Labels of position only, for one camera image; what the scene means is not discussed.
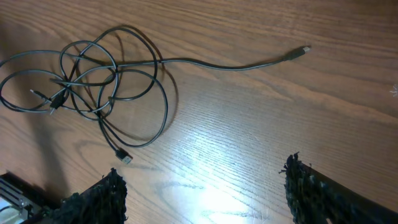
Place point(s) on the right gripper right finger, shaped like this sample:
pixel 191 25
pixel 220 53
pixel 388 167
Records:
pixel 315 198

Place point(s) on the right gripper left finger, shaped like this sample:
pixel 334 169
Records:
pixel 102 203

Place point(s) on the black cable barrel plug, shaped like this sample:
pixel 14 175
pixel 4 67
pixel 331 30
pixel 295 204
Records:
pixel 291 55

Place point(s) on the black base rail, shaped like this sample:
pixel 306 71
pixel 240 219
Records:
pixel 19 203

